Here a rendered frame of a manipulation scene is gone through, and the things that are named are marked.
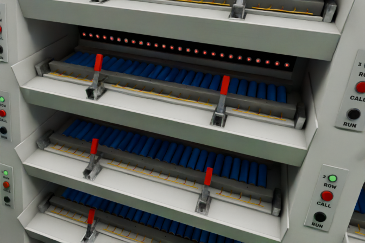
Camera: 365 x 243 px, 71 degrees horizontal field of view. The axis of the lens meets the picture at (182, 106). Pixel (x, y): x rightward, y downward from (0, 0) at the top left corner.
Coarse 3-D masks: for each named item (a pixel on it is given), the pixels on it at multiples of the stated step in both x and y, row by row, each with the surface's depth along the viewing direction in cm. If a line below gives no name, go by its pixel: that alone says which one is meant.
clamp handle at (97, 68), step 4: (96, 56) 53; (100, 56) 53; (96, 60) 53; (100, 60) 53; (96, 64) 53; (100, 64) 53; (96, 68) 53; (100, 68) 54; (96, 72) 53; (96, 76) 53; (96, 80) 53; (92, 84) 54; (96, 84) 54
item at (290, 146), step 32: (32, 64) 59; (224, 64) 60; (32, 96) 58; (64, 96) 55; (128, 96) 55; (160, 96) 55; (288, 96) 56; (160, 128) 51; (192, 128) 49; (224, 128) 47; (256, 128) 48; (288, 128) 48; (288, 160) 46
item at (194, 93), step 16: (64, 64) 61; (112, 80) 58; (128, 80) 57; (144, 80) 56; (160, 80) 56; (192, 96) 54; (208, 96) 52; (240, 96) 52; (272, 112) 50; (288, 112) 49
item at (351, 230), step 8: (360, 192) 55; (360, 200) 54; (360, 208) 53; (352, 216) 50; (360, 216) 50; (352, 224) 51; (360, 224) 50; (352, 232) 50; (360, 232) 50; (344, 240) 45; (352, 240) 49; (360, 240) 49
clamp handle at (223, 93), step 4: (224, 76) 47; (228, 76) 47; (224, 80) 47; (228, 80) 47; (224, 84) 47; (228, 84) 47; (224, 88) 47; (220, 92) 47; (224, 92) 47; (220, 96) 48; (224, 96) 47; (220, 100) 47; (224, 100) 47; (220, 104) 47; (220, 108) 47; (220, 112) 47
